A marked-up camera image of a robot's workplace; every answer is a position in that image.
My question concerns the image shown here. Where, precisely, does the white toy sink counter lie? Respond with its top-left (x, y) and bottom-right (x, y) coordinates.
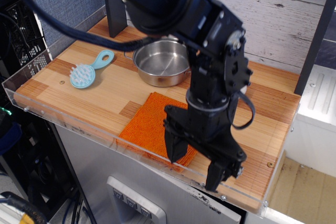
top-left (284, 65), bottom-right (335, 177)

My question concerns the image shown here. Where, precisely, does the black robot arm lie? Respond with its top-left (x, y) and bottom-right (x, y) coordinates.
top-left (125, 0), bottom-right (252, 191)

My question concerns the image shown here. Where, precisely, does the orange towel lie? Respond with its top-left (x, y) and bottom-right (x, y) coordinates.
top-left (117, 92), bottom-right (187, 172)

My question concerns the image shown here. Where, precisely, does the black plastic crate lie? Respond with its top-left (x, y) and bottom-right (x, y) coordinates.
top-left (1, 0), bottom-right (47, 80)

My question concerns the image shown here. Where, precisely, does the clear acrylic table guard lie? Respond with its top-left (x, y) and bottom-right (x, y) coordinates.
top-left (3, 46), bottom-right (300, 215)

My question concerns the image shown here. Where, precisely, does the stainless steel pot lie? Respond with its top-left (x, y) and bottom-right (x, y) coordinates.
top-left (123, 38), bottom-right (191, 87)

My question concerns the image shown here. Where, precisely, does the light blue hair brush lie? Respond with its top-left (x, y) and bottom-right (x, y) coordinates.
top-left (69, 50), bottom-right (114, 89)

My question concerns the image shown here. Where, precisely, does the dark grey right post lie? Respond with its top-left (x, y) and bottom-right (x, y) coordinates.
top-left (294, 0), bottom-right (335, 95)

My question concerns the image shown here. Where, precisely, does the dark grey left post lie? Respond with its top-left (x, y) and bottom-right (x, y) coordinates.
top-left (105, 0), bottom-right (128, 38)

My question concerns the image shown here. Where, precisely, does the white plush sushi toy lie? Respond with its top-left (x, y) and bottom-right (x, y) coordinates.
top-left (240, 85), bottom-right (247, 94)

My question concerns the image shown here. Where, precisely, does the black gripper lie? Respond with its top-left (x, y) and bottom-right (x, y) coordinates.
top-left (164, 96), bottom-right (247, 192)

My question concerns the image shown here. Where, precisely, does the dark grey post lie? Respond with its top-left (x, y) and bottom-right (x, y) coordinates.
top-left (294, 0), bottom-right (335, 95)
top-left (105, 0), bottom-right (128, 38)

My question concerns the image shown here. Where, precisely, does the silver toy fridge cabinet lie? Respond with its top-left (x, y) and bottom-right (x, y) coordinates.
top-left (56, 126), bottom-right (246, 223)

